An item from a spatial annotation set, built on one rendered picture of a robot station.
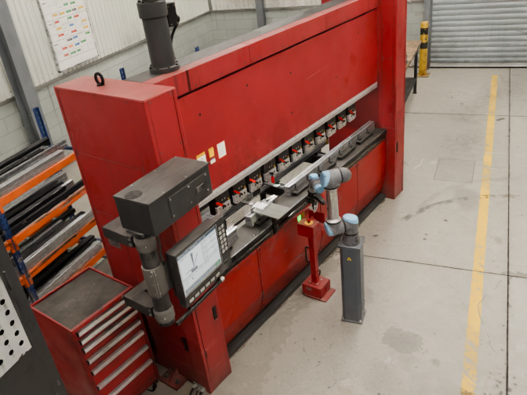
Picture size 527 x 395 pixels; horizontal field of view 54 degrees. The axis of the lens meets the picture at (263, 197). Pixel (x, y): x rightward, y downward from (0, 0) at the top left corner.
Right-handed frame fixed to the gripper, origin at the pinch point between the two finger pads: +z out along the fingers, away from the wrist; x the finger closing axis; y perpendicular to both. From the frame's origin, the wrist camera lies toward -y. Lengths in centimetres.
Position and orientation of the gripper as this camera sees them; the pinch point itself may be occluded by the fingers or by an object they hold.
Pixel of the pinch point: (315, 211)
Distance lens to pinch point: 443.6
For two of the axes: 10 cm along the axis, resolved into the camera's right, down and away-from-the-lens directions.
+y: -8.2, -2.8, 5.0
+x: -5.7, 4.6, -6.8
